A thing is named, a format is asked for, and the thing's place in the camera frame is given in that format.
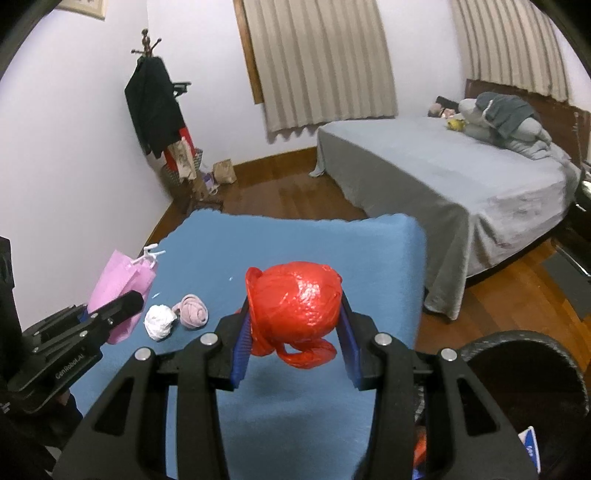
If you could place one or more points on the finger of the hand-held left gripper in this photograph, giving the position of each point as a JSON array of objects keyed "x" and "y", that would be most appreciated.
[
  {"x": 124, "y": 307},
  {"x": 60, "y": 318}
]

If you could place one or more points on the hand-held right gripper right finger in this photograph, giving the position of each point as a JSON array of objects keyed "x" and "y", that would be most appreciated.
[{"x": 352, "y": 350}]

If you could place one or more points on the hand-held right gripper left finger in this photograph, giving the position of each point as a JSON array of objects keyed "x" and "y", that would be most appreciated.
[{"x": 240, "y": 355}]

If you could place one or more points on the pink plastic bag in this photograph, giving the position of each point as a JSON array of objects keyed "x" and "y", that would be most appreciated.
[{"x": 120, "y": 281}]

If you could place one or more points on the red plastic bag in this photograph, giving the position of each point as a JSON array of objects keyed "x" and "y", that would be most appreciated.
[{"x": 295, "y": 300}]

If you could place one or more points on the black trash bin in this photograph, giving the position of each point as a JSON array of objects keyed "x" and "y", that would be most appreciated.
[{"x": 521, "y": 378}]

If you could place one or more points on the person's left forearm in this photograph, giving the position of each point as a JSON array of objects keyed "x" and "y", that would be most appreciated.
[{"x": 32, "y": 443}]

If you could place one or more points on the white crumpled tissue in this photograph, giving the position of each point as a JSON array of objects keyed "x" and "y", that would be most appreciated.
[{"x": 160, "y": 322}]

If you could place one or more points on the pale knotted cloth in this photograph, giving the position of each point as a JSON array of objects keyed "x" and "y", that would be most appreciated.
[{"x": 191, "y": 311}]

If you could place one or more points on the blue blanket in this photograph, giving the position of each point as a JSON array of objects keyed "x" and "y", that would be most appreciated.
[{"x": 300, "y": 240}]

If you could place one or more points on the woven basket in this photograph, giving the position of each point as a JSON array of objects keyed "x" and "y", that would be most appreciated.
[{"x": 171, "y": 177}]

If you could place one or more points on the white and purple bag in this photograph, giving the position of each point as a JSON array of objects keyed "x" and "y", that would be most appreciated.
[{"x": 210, "y": 182}]

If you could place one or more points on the red garment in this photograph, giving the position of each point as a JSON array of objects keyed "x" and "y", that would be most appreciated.
[{"x": 173, "y": 161}]

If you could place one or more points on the beige printed cloth bag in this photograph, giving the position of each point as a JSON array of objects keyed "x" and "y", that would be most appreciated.
[{"x": 182, "y": 159}]

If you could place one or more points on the brown paper bag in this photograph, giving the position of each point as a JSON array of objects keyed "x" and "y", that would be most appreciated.
[{"x": 225, "y": 171}]

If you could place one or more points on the grey bedspread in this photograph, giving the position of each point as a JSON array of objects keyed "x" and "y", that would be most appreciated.
[{"x": 425, "y": 170}]

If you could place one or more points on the wooden bed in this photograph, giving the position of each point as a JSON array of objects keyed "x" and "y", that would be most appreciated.
[{"x": 438, "y": 175}]

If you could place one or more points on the black coat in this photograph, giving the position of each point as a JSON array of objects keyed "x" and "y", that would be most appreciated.
[{"x": 154, "y": 110}]

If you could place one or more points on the blue and white packet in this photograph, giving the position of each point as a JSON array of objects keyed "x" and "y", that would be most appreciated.
[{"x": 530, "y": 445}]

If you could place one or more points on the grey flat board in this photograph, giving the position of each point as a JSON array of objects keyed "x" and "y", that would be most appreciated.
[{"x": 568, "y": 281}]

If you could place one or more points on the yellow plush toy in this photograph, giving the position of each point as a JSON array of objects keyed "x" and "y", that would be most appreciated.
[{"x": 455, "y": 124}]

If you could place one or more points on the dark small cushion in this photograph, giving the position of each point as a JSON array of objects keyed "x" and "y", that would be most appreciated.
[{"x": 441, "y": 106}]

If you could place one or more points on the white pillow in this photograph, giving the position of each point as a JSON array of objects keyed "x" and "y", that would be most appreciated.
[{"x": 471, "y": 117}]

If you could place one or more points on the wooden coat rack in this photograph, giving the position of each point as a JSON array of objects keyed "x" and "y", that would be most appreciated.
[{"x": 147, "y": 44}]

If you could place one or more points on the dark metal object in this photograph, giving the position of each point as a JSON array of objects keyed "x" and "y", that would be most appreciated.
[{"x": 581, "y": 217}]

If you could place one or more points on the folded grey quilt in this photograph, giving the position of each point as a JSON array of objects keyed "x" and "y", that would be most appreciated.
[{"x": 535, "y": 141}]

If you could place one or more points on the dark grey garment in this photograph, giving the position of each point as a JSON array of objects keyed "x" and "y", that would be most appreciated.
[{"x": 508, "y": 110}]

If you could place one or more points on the wide striped beige curtain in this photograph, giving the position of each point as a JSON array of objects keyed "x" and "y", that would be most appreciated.
[{"x": 323, "y": 60}]

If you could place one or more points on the narrow striped beige curtain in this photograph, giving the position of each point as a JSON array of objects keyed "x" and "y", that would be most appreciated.
[{"x": 512, "y": 41}]

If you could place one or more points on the wooden window frame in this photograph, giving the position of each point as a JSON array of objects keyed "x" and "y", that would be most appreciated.
[{"x": 249, "y": 55}]

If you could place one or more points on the framed wall picture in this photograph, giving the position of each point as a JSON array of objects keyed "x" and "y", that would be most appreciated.
[{"x": 83, "y": 7}]

